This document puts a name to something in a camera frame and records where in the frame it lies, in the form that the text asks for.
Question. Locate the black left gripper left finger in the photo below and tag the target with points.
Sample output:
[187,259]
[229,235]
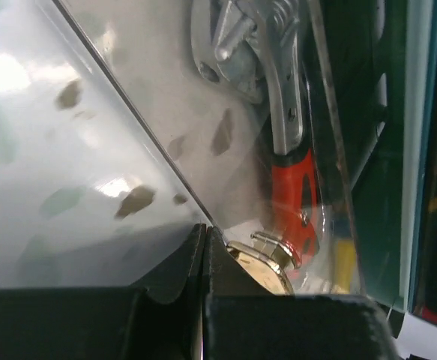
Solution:
[157,317]

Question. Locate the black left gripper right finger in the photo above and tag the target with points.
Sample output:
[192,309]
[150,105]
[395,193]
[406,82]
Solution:
[242,320]

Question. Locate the clear plastic drawer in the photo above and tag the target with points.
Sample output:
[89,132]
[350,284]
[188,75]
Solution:
[221,143]

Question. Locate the red handled adjustable wrench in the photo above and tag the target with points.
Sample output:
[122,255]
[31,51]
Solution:
[252,49]

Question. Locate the teal drawer box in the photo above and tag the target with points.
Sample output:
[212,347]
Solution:
[428,150]

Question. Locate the brass drawer knob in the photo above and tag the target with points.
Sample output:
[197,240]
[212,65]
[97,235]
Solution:
[267,260]

